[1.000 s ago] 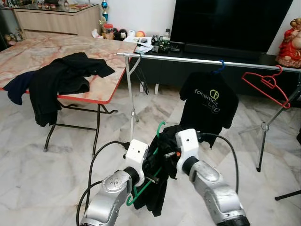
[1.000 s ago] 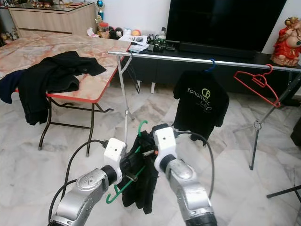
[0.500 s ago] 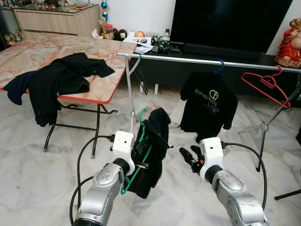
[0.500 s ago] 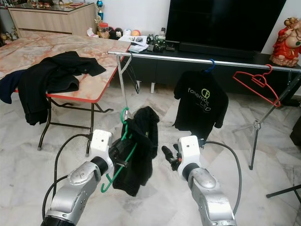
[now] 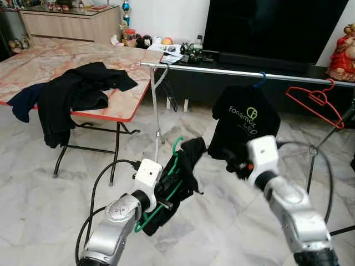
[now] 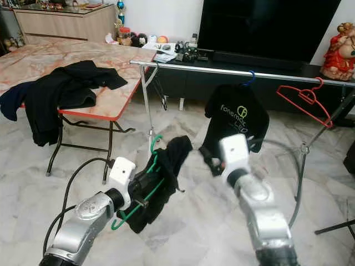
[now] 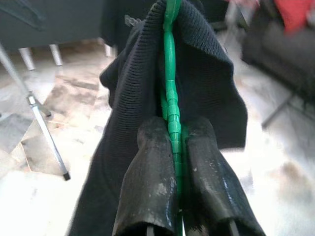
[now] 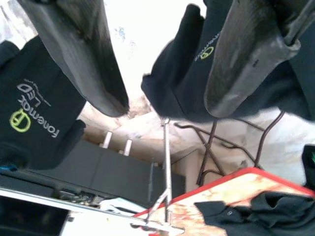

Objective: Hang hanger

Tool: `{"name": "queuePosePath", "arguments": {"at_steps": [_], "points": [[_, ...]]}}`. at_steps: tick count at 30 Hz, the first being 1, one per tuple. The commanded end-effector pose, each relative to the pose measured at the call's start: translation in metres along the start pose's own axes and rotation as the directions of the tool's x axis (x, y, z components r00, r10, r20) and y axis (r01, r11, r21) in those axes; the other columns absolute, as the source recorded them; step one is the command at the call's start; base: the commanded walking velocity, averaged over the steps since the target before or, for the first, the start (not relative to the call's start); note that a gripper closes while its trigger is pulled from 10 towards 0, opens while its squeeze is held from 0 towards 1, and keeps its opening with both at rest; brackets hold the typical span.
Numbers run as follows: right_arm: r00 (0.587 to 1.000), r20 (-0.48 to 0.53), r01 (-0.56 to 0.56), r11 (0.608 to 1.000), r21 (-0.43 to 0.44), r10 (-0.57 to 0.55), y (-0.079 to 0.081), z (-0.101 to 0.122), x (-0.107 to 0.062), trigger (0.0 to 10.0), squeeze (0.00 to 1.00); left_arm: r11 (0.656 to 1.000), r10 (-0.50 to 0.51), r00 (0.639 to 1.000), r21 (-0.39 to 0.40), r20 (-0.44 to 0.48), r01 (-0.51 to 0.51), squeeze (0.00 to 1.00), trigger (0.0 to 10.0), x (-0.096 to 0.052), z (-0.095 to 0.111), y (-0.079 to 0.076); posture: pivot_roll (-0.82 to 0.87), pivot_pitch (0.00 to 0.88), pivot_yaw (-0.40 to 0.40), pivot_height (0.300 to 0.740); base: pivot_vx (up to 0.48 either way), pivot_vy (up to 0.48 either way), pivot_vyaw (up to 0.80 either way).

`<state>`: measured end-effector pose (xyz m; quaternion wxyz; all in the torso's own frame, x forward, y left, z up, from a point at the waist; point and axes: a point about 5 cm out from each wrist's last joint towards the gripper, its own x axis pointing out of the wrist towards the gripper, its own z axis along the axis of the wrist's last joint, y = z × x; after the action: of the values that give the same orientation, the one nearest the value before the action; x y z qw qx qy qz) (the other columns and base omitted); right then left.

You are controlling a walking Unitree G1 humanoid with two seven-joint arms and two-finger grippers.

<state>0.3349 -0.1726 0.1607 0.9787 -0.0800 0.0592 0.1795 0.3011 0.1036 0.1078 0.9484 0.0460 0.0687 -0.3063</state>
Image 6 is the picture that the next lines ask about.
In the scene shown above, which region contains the black knit garment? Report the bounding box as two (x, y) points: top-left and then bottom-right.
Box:
(126, 135), (194, 235)

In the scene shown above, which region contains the green wire hanger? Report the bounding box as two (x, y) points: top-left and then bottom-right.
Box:
(111, 135), (165, 231)

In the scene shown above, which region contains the blue plastic hanger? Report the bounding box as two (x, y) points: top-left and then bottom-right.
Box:
(241, 70), (256, 89)

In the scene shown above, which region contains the red plastic hanger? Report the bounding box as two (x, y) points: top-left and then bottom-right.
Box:
(276, 76), (335, 129)

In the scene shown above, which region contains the black printed T-shirt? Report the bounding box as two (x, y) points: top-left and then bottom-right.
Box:
(199, 83), (271, 177)

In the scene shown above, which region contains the black TV cabinet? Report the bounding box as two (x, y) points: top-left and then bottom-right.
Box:
(147, 51), (355, 115)

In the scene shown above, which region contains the silver metal clothes rack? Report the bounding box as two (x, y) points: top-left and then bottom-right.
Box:
(129, 59), (355, 201)

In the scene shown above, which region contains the black soundbar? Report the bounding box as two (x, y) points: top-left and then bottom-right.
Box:
(210, 50), (315, 70)

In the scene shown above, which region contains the black jacket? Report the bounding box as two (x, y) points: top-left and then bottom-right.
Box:
(25, 60), (129, 148)

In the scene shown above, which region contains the white paper stack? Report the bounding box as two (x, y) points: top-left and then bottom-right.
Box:
(141, 43), (179, 63)

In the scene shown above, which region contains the black bag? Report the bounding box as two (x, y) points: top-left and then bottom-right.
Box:
(344, 154), (355, 179)

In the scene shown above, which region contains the black stand leg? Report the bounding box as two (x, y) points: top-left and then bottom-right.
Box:
(315, 218), (355, 236)

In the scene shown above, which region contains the black round plush toy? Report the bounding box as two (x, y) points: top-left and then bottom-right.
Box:
(130, 33), (148, 47)

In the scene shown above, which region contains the black flat television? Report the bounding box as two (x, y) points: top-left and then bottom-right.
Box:
(197, 0), (342, 63)

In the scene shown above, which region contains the white tissue packet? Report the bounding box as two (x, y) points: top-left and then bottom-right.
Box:
(104, 33), (120, 47)

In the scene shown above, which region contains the jar with red lid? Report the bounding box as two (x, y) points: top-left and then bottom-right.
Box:
(118, 27), (133, 47)

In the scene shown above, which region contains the marble-top folding table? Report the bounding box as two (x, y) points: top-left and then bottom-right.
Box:
(0, 43), (158, 184)

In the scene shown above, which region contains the red laughing Buddha figurine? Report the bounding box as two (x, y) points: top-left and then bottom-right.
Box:
(319, 21), (355, 82)

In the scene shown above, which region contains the light wooden sideboard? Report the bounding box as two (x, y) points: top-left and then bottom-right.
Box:
(12, 4), (118, 45)

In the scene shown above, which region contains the blue hanging ornament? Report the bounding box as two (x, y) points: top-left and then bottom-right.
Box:
(116, 0), (126, 26)

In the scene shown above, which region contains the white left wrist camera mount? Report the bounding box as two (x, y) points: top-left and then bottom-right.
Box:
(108, 157), (137, 198)

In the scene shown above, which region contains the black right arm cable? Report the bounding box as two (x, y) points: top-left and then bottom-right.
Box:
(248, 137), (311, 229)

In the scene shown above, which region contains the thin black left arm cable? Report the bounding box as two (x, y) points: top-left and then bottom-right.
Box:
(41, 207), (84, 261)

